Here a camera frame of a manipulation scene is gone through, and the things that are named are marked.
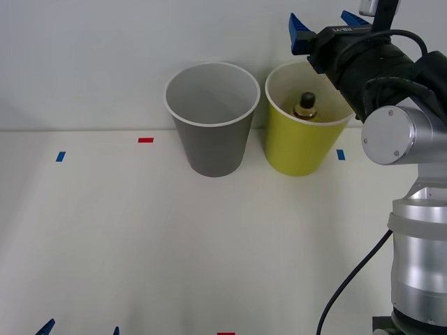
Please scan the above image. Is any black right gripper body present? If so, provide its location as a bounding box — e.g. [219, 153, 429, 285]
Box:
[306, 24, 392, 87]

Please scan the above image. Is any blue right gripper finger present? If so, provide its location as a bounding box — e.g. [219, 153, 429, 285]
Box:
[340, 10, 374, 27]
[288, 13, 318, 57]

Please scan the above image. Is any yellow bottle with black cap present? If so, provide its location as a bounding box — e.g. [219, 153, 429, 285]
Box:
[292, 91, 319, 121]

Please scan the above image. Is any yellow-green plastic bin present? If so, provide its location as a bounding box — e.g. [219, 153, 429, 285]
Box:
[264, 61, 357, 177]

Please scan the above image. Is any grey plastic bin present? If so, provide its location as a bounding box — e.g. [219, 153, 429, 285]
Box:
[163, 61, 261, 178]

